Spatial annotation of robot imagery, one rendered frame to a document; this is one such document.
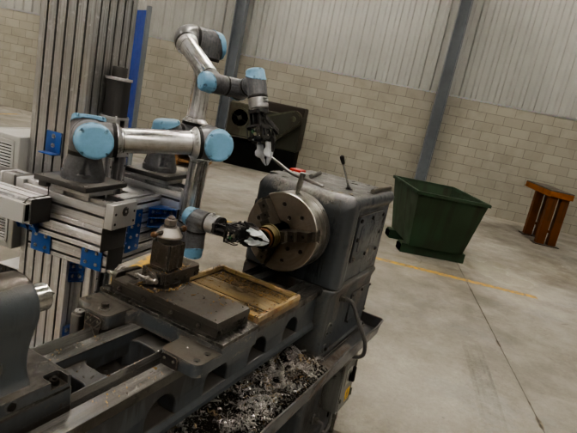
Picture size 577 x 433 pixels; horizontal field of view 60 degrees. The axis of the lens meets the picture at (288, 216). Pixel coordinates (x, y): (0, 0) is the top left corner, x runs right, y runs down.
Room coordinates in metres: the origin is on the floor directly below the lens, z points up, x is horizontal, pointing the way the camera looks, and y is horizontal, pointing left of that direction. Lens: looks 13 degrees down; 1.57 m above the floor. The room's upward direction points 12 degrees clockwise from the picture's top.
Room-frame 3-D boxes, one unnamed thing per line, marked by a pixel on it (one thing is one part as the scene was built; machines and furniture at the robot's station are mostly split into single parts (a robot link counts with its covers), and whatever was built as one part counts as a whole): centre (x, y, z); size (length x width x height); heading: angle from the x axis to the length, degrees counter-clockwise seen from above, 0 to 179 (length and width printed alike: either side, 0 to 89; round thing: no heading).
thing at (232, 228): (1.78, 0.20, 1.08); 0.12 x 0.09 x 0.08; 64
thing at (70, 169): (1.76, 0.75, 1.21); 0.15 x 0.15 x 0.10
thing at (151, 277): (1.45, 0.32, 0.99); 0.20 x 0.10 x 0.05; 154
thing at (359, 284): (2.31, -0.16, 0.43); 0.60 x 0.48 x 0.86; 154
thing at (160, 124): (2.24, 0.61, 1.33); 0.13 x 0.12 x 0.14; 129
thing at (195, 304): (1.40, 0.28, 0.95); 0.43 x 0.17 x 0.05; 64
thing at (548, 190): (9.75, -4.78, 0.50); 1.61 x 0.44 x 1.00; 172
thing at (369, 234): (2.31, -0.16, 1.06); 0.59 x 0.48 x 0.39; 154
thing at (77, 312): (1.32, 0.53, 0.84); 0.04 x 0.04 x 0.10; 64
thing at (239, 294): (1.68, 0.12, 0.89); 0.36 x 0.30 x 0.04; 64
